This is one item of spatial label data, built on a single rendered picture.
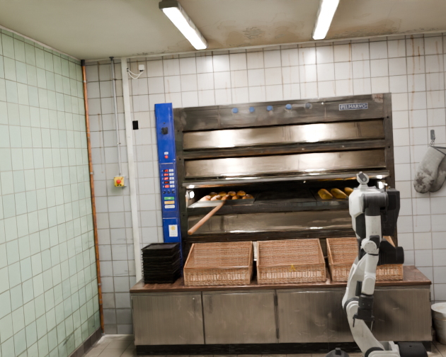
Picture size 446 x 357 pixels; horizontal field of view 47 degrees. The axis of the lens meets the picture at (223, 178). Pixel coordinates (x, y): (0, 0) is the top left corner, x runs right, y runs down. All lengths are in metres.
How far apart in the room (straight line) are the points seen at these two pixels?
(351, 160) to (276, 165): 0.66
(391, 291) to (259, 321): 1.07
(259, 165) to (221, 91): 0.75
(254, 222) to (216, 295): 0.81
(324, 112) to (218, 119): 0.95
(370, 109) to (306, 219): 1.12
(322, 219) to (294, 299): 0.83
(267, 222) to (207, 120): 1.08
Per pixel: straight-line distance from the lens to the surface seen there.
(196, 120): 4.73
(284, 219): 4.69
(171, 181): 4.73
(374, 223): 3.23
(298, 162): 4.65
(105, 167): 4.93
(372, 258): 3.27
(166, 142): 4.73
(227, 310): 4.33
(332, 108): 4.69
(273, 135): 4.64
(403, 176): 4.76
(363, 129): 4.70
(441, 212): 4.87
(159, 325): 4.47
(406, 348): 3.69
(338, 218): 4.71
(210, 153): 4.69
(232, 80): 4.70
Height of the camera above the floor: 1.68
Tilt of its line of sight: 3 degrees down
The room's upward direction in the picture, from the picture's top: 3 degrees counter-clockwise
